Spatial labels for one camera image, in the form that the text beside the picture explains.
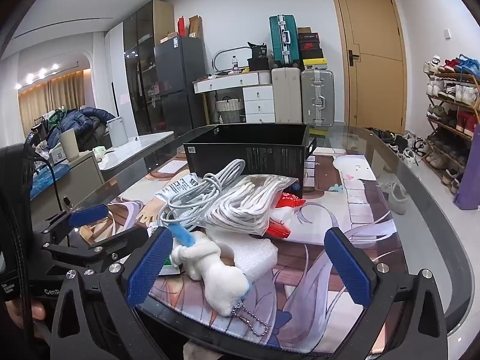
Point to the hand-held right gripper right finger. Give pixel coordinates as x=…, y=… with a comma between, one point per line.
x=348, y=266

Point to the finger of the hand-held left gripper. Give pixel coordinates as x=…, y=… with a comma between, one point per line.
x=90, y=213
x=101, y=249

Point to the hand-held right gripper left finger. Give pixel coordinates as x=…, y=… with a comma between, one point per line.
x=150, y=266

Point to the white foam piece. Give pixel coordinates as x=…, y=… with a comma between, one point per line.
x=255, y=255

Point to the black cardboard box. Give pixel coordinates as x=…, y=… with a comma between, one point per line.
x=243, y=157

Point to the person's left hand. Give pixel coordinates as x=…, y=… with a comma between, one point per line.
x=37, y=312

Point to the green white card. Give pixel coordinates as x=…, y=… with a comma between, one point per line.
x=170, y=262

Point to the grey cabinet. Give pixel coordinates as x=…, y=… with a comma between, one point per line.
x=82, y=180

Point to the blue plastic bag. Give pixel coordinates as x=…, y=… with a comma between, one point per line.
x=41, y=183

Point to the printed desk mat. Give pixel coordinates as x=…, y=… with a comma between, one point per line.
x=300, y=262

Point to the green white plastic bag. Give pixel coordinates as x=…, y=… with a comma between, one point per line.
x=100, y=153

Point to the white printed carton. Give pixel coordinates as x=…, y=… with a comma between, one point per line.
x=56, y=155

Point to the beige plastic bin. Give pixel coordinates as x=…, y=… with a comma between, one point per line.
x=69, y=146

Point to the white printed packet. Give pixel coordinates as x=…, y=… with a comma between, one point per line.
x=180, y=189

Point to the white marble sideboard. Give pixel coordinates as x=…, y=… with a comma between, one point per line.
x=138, y=146

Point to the white sneaker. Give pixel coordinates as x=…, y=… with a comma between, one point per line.
x=395, y=197

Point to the white air purifier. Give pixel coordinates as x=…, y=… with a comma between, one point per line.
x=115, y=131

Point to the red white plastic bag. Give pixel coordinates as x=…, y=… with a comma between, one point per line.
x=288, y=199

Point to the blue puffer jacket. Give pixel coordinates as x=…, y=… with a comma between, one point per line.
x=86, y=120

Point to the green jacket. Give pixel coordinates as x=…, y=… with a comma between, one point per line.
x=56, y=118

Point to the beige curtains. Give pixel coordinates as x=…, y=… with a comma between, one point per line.
x=56, y=93

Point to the pile of loose footwear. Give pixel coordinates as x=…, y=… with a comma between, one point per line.
x=401, y=144

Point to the dark glass cabinet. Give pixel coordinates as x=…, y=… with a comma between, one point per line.
x=138, y=82

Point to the purple yoga mat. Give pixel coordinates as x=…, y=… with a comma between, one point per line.
x=468, y=172

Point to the black refrigerator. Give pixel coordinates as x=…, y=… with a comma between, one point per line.
x=176, y=82

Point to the silver suitcase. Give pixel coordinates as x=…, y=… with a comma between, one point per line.
x=317, y=97

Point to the wicker laundry basket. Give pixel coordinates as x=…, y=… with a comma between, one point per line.
x=228, y=110

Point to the beige suitcase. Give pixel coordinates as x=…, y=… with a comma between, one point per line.
x=285, y=95

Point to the white dressing table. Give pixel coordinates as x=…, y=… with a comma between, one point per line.
x=258, y=97

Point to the flat cardboard box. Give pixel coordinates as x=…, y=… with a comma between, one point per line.
x=169, y=38

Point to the rows of racked shoes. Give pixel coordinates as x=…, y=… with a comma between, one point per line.
x=455, y=93

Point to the wooden door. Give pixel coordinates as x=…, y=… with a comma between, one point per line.
x=371, y=63

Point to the white ribbed container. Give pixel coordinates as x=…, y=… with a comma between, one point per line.
x=264, y=77

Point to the clear water bottle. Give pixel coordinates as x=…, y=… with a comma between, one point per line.
x=235, y=65

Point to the oval mirror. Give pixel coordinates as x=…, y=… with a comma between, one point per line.
x=232, y=58

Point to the brown cardboard box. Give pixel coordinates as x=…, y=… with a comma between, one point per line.
x=195, y=26

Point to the black storage bin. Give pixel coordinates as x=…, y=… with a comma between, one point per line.
x=258, y=65

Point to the black red shoe box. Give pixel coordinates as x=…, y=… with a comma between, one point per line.
x=309, y=45

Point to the black paper bag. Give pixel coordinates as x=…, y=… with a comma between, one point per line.
x=258, y=50

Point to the teal suitcase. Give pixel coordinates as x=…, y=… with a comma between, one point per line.
x=281, y=41

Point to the brown shoe box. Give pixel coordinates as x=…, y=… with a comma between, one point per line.
x=303, y=30

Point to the wall light switch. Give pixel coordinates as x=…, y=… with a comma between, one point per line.
x=446, y=34

